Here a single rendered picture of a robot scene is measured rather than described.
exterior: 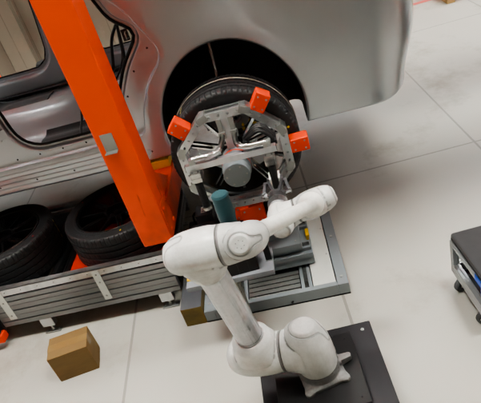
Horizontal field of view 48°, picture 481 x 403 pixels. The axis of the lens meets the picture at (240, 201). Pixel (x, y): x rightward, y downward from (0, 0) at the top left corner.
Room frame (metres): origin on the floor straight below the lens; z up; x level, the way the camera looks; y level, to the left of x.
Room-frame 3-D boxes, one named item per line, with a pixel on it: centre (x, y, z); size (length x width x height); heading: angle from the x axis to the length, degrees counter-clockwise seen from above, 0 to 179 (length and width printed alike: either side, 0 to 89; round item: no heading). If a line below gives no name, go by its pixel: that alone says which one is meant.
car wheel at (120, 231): (2.87, 0.74, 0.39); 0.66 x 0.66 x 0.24
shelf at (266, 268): (2.03, 0.15, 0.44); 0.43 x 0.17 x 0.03; 81
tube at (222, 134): (2.23, 0.07, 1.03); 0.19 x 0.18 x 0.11; 171
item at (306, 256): (2.50, -0.08, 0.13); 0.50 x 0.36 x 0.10; 81
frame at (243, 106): (2.33, -0.05, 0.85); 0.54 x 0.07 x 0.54; 81
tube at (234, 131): (2.20, -0.13, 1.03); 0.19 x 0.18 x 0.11; 171
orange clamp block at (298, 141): (2.29, -0.36, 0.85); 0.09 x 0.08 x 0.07; 81
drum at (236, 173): (2.26, -0.04, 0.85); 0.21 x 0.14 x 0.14; 171
